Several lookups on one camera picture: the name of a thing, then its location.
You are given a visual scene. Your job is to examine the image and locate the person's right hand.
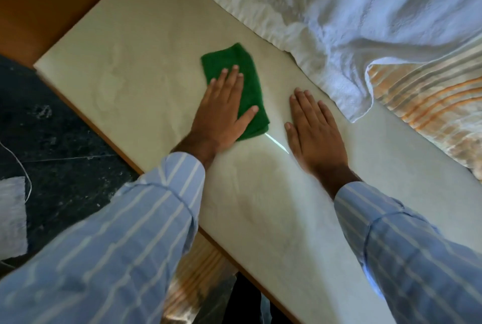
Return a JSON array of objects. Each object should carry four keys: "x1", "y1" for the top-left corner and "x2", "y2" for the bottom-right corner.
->
[{"x1": 284, "y1": 88, "x2": 349, "y2": 178}]

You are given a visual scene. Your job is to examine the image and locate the person's left hand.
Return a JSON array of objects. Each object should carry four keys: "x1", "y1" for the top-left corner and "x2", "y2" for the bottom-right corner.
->
[{"x1": 190, "y1": 65, "x2": 260, "y2": 153}]

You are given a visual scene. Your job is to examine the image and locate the green cleaning cloth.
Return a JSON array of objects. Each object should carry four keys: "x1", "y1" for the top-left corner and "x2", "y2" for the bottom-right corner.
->
[{"x1": 200, "y1": 42, "x2": 270, "y2": 142}]

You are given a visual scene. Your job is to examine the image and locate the person's left forearm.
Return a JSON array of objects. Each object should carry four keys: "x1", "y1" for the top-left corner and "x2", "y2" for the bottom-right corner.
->
[{"x1": 0, "y1": 133, "x2": 218, "y2": 324}]

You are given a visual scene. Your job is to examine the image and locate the person's right forearm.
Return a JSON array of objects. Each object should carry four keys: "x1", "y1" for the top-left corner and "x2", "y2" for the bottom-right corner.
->
[{"x1": 312, "y1": 163, "x2": 482, "y2": 324}]

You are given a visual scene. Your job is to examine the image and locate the white terry towel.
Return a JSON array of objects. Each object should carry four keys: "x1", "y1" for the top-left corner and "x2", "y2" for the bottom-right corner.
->
[{"x1": 156, "y1": 0, "x2": 482, "y2": 123}]

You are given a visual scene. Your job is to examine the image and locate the orange striped bedding fabric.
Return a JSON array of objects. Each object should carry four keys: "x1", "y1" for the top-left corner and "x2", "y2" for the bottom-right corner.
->
[{"x1": 366, "y1": 38, "x2": 482, "y2": 182}]

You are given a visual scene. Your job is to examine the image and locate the brown wooden panel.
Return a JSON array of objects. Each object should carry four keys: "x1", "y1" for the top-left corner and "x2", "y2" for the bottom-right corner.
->
[{"x1": 0, "y1": 0, "x2": 143, "y2": 69}]

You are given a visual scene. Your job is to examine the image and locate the white floor cloth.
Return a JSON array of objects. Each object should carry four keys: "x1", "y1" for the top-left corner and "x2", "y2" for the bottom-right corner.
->
[{"x1": 0, "y1": 176, "x2": 29, "y2": 261}]

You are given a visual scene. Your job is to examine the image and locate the thin white cord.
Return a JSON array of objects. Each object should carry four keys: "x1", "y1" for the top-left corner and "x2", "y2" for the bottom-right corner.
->
[{"x1": 0, "y1": 141, "x2": 33, "y2": 205}]

